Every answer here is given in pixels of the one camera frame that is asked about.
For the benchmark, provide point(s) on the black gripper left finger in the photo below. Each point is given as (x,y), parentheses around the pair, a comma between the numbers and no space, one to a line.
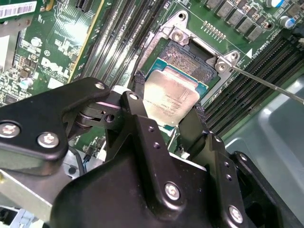
(35,118)

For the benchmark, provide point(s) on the silver green CPU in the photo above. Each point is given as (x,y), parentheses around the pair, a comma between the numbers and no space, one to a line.
(171,95)

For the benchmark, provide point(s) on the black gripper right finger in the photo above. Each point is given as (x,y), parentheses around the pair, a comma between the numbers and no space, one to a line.
(221,166)

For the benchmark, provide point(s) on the thin metal locking lever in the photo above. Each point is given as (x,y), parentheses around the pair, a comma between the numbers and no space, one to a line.
(171,139)
(289,95)

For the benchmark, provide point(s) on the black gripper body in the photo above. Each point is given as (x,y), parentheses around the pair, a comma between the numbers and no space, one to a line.
(107,202)

